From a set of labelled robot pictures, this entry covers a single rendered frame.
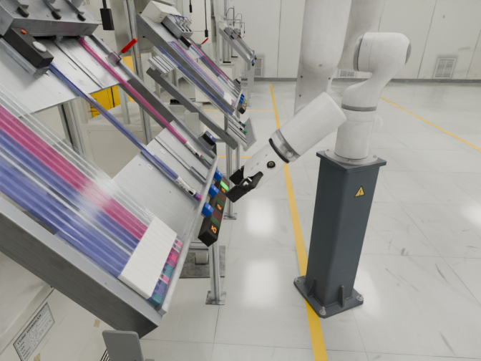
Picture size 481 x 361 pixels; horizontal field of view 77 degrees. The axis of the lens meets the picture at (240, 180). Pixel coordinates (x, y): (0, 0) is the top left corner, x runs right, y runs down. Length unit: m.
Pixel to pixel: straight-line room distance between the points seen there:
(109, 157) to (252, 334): 1.38
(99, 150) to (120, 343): 1.74
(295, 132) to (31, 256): 0.52
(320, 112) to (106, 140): 1.62
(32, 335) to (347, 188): 0.99
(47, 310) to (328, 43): 0.83
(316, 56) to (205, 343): 1.13
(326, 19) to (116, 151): 1.66
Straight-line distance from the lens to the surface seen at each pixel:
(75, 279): 0.50
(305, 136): 0.68
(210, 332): 1.41
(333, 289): 1.46
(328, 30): 0.67
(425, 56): 9.36
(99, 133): 2.09
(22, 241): 0.50
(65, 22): 0.93
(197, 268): 1.67
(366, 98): 1.11
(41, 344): 0.86
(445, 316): 1.71
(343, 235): 1.28
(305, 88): 0.78
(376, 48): 1.09
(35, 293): 0.82
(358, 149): 1.16
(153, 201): 0.68
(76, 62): 0.93
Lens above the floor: 1.12
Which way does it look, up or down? 26 degrees down
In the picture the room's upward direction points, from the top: straight up
